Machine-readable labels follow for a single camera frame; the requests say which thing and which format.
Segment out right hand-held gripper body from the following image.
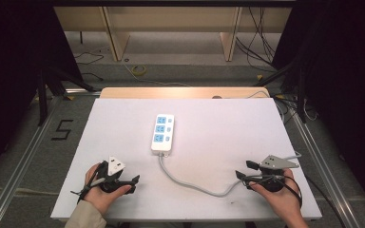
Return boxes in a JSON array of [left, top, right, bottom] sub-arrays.
[[249, 154, 300, 193]]

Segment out person's left hand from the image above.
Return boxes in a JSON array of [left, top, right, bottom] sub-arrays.
[[83, 162, 133, 216]]

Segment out person's right hand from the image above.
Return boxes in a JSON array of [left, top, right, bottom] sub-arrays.
[[249, 168, 304, 220]]

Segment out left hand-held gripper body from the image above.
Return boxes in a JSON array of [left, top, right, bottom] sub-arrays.
[[95, 155, 128, 194]]

